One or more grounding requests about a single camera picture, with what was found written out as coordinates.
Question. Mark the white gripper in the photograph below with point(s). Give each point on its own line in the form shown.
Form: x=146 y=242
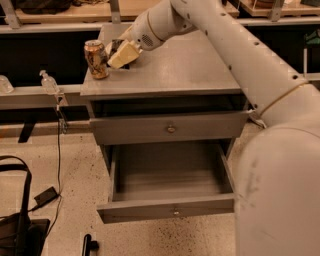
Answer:
x=140 y=34

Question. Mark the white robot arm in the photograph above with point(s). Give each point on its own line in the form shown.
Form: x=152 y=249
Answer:
x=277 y=191

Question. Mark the grey drawer cabinet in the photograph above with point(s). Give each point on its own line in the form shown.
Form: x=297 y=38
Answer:
x=184 y=76

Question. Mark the closed top drawer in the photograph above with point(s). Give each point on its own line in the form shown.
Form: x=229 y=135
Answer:
x=168 y=128

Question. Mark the open middle drawer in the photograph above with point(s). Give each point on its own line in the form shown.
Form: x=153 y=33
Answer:
x=167 y=180

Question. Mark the white ceramic bowl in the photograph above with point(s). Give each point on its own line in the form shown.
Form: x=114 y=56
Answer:
x=108 y=50

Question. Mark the orange patterned soda can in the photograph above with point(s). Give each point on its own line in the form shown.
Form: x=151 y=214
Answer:
x=96 y=58

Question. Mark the clear hand sanitizer bottle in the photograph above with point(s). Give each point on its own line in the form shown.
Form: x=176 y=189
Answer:
x=49 y=83

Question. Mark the clear dome lid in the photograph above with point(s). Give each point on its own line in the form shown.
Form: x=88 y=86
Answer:
x=5 y=85

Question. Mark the white paper under cabinet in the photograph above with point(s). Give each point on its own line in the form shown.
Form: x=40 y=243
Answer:
x=255 y=118

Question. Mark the black power adapter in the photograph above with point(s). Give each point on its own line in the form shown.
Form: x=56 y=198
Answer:
x=46 y=196

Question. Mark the black handle on floor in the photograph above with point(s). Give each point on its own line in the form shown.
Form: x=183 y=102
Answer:
x=89 y=245

